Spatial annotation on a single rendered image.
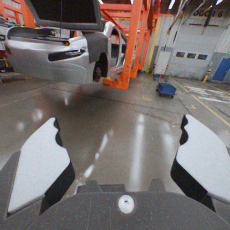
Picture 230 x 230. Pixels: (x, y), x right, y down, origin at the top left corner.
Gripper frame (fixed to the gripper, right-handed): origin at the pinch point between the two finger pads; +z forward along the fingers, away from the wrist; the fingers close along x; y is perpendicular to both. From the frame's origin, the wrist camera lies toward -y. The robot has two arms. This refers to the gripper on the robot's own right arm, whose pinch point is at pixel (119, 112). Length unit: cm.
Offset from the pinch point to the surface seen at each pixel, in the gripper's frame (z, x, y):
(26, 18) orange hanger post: 345, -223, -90
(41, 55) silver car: 176, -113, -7
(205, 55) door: 1055, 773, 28
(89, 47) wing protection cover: 198, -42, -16
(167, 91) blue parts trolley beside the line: 402, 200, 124
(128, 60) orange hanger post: 269, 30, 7
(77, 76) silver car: 183, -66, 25
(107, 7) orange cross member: 493, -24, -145
